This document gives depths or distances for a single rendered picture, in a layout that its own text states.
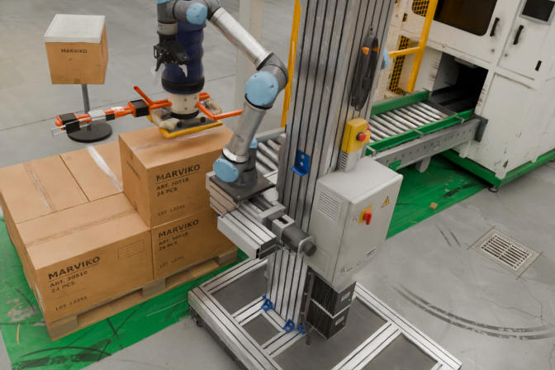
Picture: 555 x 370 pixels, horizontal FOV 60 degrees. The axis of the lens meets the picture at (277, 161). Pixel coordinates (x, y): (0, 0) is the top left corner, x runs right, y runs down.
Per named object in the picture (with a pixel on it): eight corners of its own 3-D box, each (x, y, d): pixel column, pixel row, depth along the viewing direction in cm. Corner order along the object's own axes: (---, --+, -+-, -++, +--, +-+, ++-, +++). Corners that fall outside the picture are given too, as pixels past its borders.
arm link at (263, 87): (244, 173, 215) (291, 73, 183) (230, 190, 203) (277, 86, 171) (222, 159, 216) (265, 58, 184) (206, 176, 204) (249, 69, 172)
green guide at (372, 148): (466, 117, 428) (469, 108, 423) (476, 122, 421) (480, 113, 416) (337, 163, 340) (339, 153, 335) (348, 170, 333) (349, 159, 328)
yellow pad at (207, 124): (214, 118, 273) (214, 110, 270) (223, 125, 266) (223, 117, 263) (158, 130, 255) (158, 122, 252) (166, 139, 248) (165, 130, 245)
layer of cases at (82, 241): (170, 172, 382) (168, 128, 361) (238, 244, 318) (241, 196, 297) (4, 220, 316) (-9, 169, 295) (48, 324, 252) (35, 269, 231)
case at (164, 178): (210, 166, 322) (211, 113, 301) (241, 197, 296) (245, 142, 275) (123, 191, 290) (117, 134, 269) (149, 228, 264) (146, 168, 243)
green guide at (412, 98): (419, 95, 462) (421, 86, 458) (428, 99, 456) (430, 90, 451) (291, 130, 374) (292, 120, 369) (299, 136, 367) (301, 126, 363)
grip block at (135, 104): (143, 107, 253) (143, 97, 250) (150, 115, 247) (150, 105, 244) (128, 111, 249) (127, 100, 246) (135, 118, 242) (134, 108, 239)
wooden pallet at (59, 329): (170, 186, 390) (170, 172, 382) (237, 260, 326) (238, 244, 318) (8, 236, 324) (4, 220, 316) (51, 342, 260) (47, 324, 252)
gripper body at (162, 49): (169, 56, 198) (168, 27, 192) (181, 63, 193) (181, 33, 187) (153, 59, 194) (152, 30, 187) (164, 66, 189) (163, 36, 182)
